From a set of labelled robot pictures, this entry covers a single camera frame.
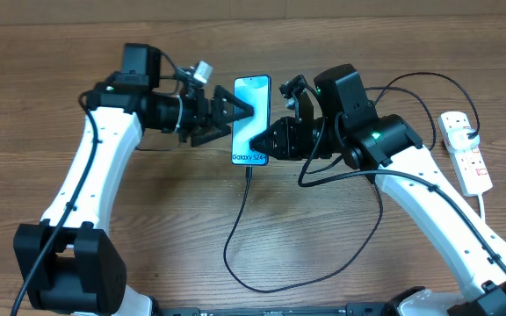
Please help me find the Galaxy smartphone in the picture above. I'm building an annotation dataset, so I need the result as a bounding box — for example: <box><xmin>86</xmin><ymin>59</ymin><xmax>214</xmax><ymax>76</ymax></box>
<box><xmin>231</xmin><ymin>75</ymin><xmax>271</xmax><ymax>166</ymax></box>

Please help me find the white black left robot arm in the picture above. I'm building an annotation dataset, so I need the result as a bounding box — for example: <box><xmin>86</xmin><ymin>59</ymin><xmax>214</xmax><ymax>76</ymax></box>
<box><xmin>13</xmin><ymin>43</ymin><xmax>254</xmax><ymax>315</ymax></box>

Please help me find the black charger cable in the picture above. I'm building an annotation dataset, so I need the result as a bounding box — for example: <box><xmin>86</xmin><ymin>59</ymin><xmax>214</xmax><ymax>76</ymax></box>
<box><xmin>222</xmin><ymin>71</ymin><xmax>481</xmax><ymax>294</ymax></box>

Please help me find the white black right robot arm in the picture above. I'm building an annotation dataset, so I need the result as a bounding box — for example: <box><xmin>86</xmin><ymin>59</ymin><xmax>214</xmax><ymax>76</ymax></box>
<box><xmin>250</xmin><ymin>64</ymin><xmax>506</xmax><ymax>315</ymax></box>

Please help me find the white charger adapter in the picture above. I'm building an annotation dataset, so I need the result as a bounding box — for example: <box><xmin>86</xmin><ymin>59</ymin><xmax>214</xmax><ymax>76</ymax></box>
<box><xmin>446</xmin><ymin>128</ymin><xmax>480</xmax><ymax>153</ymax></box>

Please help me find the white power strip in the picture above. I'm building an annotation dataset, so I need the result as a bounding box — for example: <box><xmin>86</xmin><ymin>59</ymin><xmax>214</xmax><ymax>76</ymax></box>
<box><xmin>438</xmin><ymin>111</ymin><xmax>493</xmax><ymax>197</ymax></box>

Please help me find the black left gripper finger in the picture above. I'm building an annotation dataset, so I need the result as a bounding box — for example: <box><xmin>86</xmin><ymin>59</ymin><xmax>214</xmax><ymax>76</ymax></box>
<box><xmin>191</xmin><ymin>125</ymin><xmax>232</xmax><ymax>147</ymax></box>
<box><xmin>211</xmin><ymin>85</ymin><xmax>254</xmax><ymax>127</ymax></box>

